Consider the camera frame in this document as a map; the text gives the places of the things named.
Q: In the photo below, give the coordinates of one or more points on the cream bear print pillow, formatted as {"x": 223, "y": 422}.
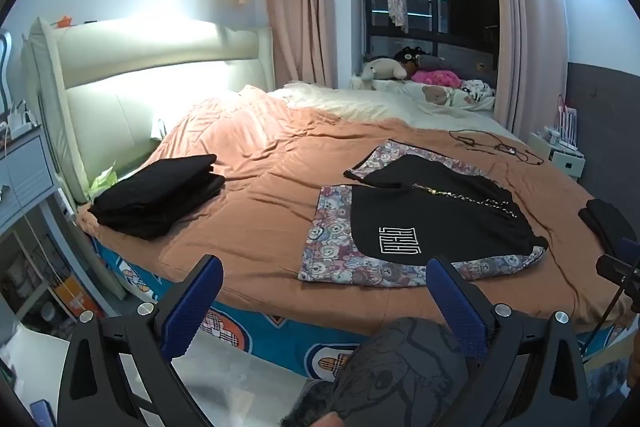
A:
{"x": 435, "y": 97}

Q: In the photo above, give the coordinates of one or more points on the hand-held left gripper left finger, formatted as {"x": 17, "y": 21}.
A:
{"x": 195, "y": 307}

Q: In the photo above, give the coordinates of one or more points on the white power strip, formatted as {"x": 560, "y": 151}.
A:
{"x": 20, "y": 122}

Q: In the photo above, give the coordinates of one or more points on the green tissue pack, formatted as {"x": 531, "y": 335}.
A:
{"x": 102, "y": 182}

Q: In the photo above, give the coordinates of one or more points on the blue cartoon bed sheet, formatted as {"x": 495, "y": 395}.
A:
{"x": 280, "y": 337}

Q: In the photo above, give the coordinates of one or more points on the cream duvet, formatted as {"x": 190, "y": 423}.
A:
{"x": 360, "y": 104}

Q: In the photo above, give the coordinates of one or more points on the black and white printed cloth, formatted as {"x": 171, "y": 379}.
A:
{"x": 477, "y": 89}

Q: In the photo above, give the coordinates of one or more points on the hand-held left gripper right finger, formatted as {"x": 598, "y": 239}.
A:
{"x": 455, "y": 307}

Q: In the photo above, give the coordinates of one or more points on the dark cloth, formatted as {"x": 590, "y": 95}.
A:
{"x": 600, "y": 219}

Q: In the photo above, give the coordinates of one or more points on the small orange item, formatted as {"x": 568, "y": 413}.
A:
{"x": 65, "y": 22}

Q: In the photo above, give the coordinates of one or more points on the person's grey printed trouser leg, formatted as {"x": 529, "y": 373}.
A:
{"x": 390, "y": 367}

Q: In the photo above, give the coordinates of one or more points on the grey framed mirror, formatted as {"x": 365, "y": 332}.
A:
{"x": 5, "y": 67}

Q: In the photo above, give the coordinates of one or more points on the white nightstand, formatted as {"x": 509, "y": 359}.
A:
{"x": 565, "y": 162}

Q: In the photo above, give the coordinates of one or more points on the grey plush toy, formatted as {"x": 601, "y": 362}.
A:
{"x": 382, "y": 68}

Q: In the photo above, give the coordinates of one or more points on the pink fluffy cloth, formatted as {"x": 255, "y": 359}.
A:
{"x": 440, "y": 78}

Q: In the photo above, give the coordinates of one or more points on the orange blanket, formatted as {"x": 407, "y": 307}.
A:
{"x": 280, "y": 167}

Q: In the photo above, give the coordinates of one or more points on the dark window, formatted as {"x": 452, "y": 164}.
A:
{"x": 450, "y": 7}

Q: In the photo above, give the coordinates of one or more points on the cream padded headboard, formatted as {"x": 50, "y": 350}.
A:
{"x": 125, "y": 107}

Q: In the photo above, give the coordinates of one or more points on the orange box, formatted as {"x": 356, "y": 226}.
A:
{"x": 72, "y": 299}

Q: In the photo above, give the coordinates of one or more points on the black plush toy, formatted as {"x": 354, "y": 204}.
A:
{"x": 410, "y": 54}

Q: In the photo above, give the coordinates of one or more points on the black bear print pants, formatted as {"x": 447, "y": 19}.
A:
{"x": 400, "y": 207}

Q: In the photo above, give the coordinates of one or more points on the white pillow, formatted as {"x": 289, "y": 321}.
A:
{"x": 157, "y": 129}

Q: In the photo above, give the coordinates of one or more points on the grey-blue nightstand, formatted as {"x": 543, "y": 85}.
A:
{"x": 25, "y": 167}

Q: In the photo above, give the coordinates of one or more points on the white desktop organizer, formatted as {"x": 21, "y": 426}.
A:
{"x": 567, "y": 127}

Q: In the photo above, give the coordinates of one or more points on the stack of folded black clothes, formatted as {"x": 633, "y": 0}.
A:
{"x": 160, "y": 197}

